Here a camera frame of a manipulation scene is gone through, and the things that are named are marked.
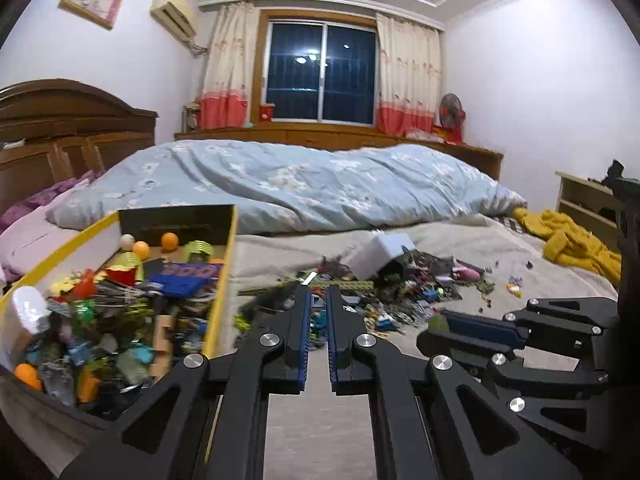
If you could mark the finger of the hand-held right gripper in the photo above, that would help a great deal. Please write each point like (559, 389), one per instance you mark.
(480, 329)
(545, 370)

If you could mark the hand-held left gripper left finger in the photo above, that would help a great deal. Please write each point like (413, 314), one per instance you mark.
(300, 340)

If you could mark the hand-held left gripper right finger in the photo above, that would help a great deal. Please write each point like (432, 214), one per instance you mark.
(334, 345)

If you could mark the pile of toy bricks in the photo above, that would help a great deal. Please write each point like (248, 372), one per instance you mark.
(400, 300)

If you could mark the yellow cardboard box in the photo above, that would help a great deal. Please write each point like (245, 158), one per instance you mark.
(222, 270)

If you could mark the small yellow and white bricks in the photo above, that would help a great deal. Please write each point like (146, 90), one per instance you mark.
(514, 285)

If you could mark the pink toy piece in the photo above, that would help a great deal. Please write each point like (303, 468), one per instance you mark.
(467, 273)

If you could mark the yellow garment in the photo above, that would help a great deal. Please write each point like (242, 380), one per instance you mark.
(570, 240)

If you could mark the beige fleece blanket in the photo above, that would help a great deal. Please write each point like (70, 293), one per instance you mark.
(280, 260)

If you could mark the light wooden nightstand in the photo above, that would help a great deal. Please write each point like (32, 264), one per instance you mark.
(580, 200)

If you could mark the grey plastic box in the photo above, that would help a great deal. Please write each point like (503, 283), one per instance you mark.
(372, 257)

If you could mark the blue plate with pink print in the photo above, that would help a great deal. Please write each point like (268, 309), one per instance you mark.
(182, 279)

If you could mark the light blue floral duvet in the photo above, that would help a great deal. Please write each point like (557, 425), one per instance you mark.
(280, 180)

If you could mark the orange ping pong ball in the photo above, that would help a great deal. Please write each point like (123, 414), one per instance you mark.
(141, 250)
(27, 376)
(170, 241)

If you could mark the heap of assorted toys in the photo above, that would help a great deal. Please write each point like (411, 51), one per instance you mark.
(115, 330)

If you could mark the white ping pong ball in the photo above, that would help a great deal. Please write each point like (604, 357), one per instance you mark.
(127, 242)

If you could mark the red and white packages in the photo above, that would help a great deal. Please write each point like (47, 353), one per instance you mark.
(432, 135)

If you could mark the red standing fan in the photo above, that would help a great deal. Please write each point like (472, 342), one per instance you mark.
(452, 112)

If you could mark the small red container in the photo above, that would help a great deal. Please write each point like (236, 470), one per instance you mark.
(267, 112)

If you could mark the cream and red curtain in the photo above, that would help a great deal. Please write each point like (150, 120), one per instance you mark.
(225, 70)
(407, 75)

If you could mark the white plastic toy piece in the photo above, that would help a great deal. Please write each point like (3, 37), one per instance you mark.
(30, 307)

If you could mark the pink pillow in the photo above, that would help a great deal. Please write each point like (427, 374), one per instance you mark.
(35, 240)

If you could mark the purple cloth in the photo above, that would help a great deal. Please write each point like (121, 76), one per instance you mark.
(45, 197)

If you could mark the wooden headboard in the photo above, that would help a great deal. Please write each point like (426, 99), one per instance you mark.
(65, 125)

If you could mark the window with wooden frame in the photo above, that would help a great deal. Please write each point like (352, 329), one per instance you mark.
(320, 70)

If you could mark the wall air conditioner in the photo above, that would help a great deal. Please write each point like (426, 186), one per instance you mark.
(172, 10)

